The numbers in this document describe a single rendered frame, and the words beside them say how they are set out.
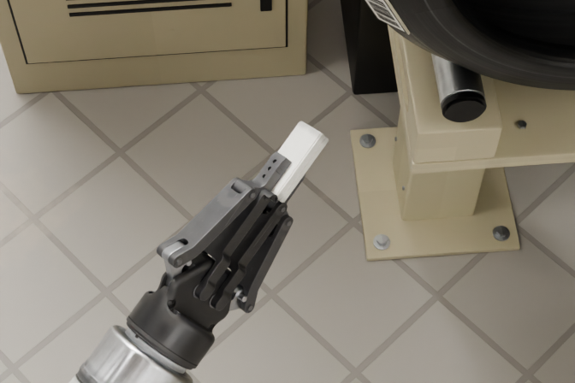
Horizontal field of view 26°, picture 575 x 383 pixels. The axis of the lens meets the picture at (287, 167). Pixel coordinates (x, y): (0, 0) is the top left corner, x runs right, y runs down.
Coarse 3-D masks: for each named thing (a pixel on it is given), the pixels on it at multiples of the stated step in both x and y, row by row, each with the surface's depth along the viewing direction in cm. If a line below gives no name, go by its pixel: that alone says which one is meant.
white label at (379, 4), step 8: (368, 0) 111; (376, 0) 109; (384, 0) 107; (376, 8) 111; (384, 8) 109; (392, 8) 108; (376, 16) 113; (384, 16) 112; (392, 16) 110; (392, 24) 112; (400, 24) 110; (408, 32) 111
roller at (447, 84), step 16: (448, 64) 124; (448, 80) 123; (464, 80) 123; (480, 80) 124; (448, 96) 123; (464, 96) 122; (480, 96) 123; (448, 112) 123; (464, 112) 124; (480, 112) 124
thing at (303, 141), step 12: (300, 132) 111; (312, 132) 110; (288, 144) 111; (300, 144) 110; (312, 144) 109; (288, 156) 110; (300, 156) 109; (288, 168) 110; (300, 168) 110; (288, 180) 109; (276, 192) 109
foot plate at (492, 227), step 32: (384, 128) 229; (384, 160) 225; (384, 192) 222; (480, 192) 222; (384, 224) 218; (416, 224) 218; (448, 224) 218; (480, 224) 218; (512, 224) 218; (384, 256) 215; (416, 256) 216
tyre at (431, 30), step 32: (416, 0) 107; (448, 0) 106; (480, 0) 127; (512, 0) 129; (544, 0) 130; (416, 32) 111; (448, 32) 111; (480, 32) 111; (512, 32) 115; (544, 32) 127; (480, 64) 116; (512, 64) 116; (544, 64) 116
